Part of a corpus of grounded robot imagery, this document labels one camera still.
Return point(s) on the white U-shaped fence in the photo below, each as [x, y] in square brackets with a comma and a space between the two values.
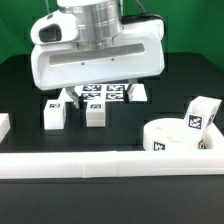
[209, 160]

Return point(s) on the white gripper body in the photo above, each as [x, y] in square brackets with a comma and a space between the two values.
[80, 48]

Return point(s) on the white marker sheet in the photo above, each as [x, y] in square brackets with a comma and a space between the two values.
[110, 92]

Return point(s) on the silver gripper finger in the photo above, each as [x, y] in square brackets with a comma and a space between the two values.
[73, 95]
[128, 94]

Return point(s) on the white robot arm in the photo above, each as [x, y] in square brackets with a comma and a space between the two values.
[89, 41]

